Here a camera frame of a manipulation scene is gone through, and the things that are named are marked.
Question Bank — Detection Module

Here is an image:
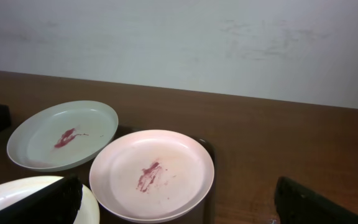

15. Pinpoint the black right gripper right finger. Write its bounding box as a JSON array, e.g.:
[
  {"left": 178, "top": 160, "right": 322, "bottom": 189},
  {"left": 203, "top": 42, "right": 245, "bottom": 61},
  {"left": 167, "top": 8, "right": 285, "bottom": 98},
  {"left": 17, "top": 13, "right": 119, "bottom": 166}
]
[{"left": 274, "top": 177, "right": 358, "bottom": 224}]

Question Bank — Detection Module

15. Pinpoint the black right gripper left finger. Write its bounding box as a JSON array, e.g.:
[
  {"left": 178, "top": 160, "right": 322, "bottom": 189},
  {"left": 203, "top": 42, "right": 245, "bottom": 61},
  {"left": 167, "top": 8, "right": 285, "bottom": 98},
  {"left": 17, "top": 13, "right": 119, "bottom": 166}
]
[{"left": 0, "top": 175, "right": 83, "bottom": 224}]

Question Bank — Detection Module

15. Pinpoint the pale green plate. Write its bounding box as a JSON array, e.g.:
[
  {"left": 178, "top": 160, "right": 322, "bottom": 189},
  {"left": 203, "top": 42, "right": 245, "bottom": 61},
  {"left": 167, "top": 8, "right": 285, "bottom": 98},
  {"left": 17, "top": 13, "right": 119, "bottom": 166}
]
[{"left": 7, "top": 100, "right": 119, "bottom": 172}]

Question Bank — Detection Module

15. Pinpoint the cream white plate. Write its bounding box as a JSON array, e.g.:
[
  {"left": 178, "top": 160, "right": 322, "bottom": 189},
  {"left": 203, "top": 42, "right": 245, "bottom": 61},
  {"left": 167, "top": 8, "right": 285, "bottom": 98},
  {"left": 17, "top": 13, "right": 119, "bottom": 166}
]
[{"left": 0, "top": 175, "right": 100, "bottom": 224}]

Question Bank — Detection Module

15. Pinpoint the pale pink plate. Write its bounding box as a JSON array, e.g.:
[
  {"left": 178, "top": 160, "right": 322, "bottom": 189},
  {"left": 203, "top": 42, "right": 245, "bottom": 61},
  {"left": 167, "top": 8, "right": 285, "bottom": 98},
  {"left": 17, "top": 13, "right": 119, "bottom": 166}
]
[{"left": 89, "top": 129, "right": 214, "bottom": 223}]

